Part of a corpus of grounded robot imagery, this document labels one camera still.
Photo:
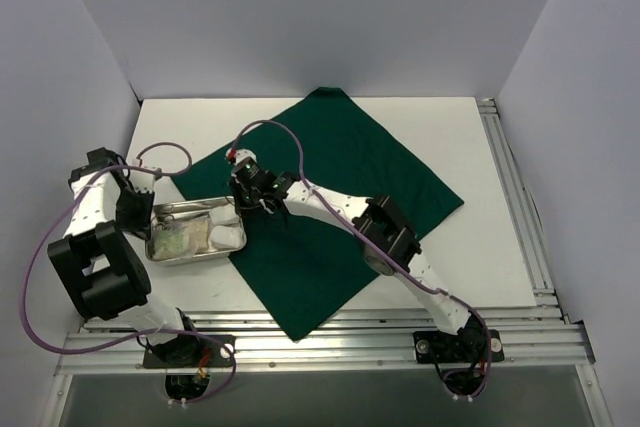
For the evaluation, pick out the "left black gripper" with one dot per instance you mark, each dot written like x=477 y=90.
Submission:
x=138 y=212

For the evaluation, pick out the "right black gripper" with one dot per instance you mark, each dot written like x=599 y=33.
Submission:
x=242 y=195

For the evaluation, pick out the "white gauze pad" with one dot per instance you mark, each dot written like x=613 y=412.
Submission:
x=223 y=215
x=226 y=237

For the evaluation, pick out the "green-filled clear plastic bag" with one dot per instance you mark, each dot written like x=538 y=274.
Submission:
x=170 y=243

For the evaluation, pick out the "stainless steel instrument tray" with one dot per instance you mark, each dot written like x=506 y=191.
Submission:
x=191 y=256

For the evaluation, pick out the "tan-filled clear plastic bag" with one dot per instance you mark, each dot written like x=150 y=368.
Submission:
x=196 y=234

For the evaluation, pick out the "steel surgical scissors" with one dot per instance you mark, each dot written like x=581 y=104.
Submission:
x=179 y=212

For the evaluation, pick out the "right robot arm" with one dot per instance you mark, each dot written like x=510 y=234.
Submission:
x=390 y=245

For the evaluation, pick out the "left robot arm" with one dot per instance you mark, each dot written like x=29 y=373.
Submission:
x=100 y=270

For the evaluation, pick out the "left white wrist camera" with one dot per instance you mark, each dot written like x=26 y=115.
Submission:
x=143 y=179

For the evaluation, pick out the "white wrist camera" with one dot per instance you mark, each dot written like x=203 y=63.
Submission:
x=235 y=156
x=143 y=179

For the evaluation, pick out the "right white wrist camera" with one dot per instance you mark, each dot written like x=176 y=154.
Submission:
x=235 y=156

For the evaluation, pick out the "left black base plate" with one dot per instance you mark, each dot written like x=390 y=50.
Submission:
x=190 y=352

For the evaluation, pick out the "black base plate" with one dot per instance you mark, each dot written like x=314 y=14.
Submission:
x=190 y=352
x=440 y=347

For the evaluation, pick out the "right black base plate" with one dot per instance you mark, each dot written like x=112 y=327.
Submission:
x=440 y=347

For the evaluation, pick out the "aluminium rail frame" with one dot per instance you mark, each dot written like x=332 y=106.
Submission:
x=359 y=367

